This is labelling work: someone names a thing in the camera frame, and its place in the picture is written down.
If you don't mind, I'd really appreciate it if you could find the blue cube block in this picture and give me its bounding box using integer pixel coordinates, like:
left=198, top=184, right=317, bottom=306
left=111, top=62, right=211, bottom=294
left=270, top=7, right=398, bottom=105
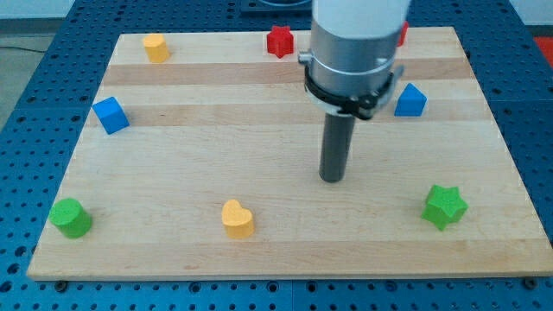
left=92, top=97, right=130, bottom=135

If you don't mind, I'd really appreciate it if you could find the wooden board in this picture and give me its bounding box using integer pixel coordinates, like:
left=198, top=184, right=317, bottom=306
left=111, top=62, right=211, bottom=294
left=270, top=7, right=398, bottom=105
left=28, top=27, right=552, bottom=282

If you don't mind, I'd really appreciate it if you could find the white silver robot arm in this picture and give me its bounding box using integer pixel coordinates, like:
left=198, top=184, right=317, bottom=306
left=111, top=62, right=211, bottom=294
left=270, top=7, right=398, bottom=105
left=298, top=0, right=410, bottom=182

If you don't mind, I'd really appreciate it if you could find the red star block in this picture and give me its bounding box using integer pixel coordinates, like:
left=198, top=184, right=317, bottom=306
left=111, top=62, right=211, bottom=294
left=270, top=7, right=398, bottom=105
left=266, top=25, right=295, bottom=59

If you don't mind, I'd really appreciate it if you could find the yellow pentagon block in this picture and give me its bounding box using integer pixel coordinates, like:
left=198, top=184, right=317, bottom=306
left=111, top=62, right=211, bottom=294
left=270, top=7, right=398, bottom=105
left=142, top=34, right=170, bottom=63

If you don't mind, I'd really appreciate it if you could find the green cylinder block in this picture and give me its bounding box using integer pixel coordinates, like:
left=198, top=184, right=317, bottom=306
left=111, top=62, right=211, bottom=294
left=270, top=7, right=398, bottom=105
left=48, top=198, right=92, bottom=238

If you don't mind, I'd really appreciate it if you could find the blue triangular prism block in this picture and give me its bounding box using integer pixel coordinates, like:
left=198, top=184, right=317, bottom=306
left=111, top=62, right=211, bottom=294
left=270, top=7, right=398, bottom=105
left=394, top=83, right=428, bottom=117

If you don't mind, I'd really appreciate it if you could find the green star block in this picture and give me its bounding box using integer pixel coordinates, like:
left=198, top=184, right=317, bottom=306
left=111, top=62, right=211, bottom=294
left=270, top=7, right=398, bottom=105
left=421, top=185, right=468, bottom=231

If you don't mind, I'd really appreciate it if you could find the red block behind arm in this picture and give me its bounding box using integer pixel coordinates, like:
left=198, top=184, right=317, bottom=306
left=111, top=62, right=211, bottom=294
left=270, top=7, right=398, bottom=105
left=397, top=21, right=409, bottom=48

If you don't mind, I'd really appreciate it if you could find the yellow heart block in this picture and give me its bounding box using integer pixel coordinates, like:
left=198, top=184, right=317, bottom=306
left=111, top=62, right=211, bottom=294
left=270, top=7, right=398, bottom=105
left=221, top=200, right=255, bottom=239

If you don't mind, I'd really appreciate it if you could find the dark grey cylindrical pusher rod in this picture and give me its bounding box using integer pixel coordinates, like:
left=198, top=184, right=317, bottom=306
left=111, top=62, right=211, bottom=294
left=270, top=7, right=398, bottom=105
left=319, top=114, right=355, bottom=183

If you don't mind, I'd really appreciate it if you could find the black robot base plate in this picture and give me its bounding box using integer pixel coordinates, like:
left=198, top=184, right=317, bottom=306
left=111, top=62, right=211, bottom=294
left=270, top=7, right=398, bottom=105
left=239, top=0, right=312, bottom=15

